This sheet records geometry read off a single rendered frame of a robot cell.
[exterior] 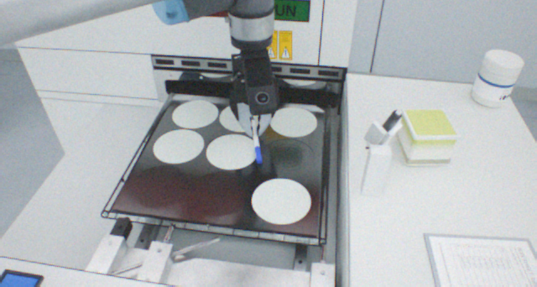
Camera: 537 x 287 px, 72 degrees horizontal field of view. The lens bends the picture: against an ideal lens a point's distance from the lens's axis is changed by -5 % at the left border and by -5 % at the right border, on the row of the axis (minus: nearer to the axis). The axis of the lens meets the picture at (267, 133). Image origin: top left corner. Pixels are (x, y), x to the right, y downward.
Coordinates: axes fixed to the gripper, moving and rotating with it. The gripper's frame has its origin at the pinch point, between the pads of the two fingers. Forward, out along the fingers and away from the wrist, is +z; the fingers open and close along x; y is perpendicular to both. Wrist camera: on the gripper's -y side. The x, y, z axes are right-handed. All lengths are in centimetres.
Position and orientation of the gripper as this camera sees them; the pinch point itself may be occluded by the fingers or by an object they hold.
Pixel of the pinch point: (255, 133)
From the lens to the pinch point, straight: 76.2
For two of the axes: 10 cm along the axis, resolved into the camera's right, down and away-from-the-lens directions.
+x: -9.9, 0.9, -1.0
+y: -1.4, -6.4, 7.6
